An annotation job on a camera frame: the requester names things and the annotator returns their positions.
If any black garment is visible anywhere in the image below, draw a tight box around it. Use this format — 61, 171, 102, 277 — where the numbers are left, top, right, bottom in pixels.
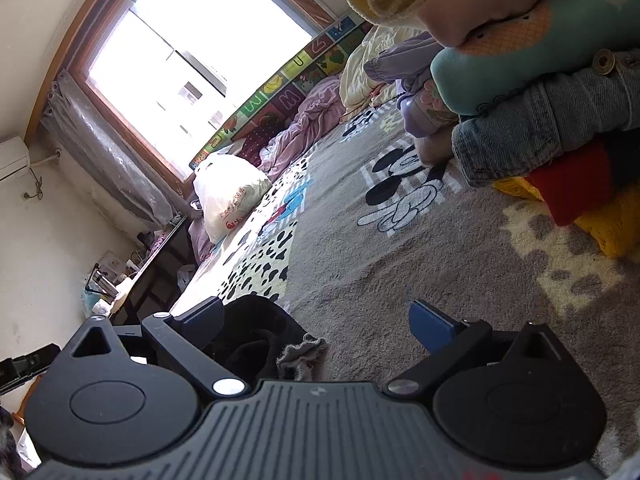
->
204, 295, 328, 388

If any dark side desk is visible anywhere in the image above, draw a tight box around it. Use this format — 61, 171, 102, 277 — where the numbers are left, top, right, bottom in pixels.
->
82, 216, 196, 325

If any Mickey Mouse plush bed blanket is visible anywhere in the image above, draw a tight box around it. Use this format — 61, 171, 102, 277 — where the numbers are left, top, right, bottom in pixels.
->
172, 110, 639, 471

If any white plastic bag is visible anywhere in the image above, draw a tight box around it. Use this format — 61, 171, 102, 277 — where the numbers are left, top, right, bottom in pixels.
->
193, 153, 271, 244

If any red folded garment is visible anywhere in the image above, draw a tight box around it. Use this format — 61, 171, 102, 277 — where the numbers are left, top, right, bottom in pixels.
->
525, 143, 639, 226

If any yellow knitted garment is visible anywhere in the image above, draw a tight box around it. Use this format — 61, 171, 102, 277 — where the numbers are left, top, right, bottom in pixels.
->
492, 177, 640, 259

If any blue denim folded garment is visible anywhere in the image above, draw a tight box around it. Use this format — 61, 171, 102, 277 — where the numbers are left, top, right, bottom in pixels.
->
451, 50, 639, 188

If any purple folded garment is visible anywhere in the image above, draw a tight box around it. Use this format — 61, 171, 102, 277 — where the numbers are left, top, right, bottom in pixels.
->
363, 32, 458, 138

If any grey translucent curtain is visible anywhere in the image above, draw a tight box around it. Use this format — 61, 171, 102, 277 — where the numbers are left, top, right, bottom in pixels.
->
40, 70, 189, 226

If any cream quilted blanket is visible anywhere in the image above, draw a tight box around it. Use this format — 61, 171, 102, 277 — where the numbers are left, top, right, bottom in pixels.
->
338, 24, 426, 124

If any pink crumpled quilt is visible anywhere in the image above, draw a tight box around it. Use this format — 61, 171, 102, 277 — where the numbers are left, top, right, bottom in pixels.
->
188, 72, 346, 266

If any colourful alphabet foam mat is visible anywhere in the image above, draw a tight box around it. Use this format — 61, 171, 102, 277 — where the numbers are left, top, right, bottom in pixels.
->
189, 12, 372, 170

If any teal folded garment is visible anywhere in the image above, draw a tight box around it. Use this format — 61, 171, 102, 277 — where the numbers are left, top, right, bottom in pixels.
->
431, 0, 639, 116

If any white wall air conditioner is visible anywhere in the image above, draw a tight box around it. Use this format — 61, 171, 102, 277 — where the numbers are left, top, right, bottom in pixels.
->
0, 136, 30, 182

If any window with wooden frame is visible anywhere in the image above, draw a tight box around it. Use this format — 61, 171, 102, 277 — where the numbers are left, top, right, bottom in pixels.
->
67, 0, 352, 183

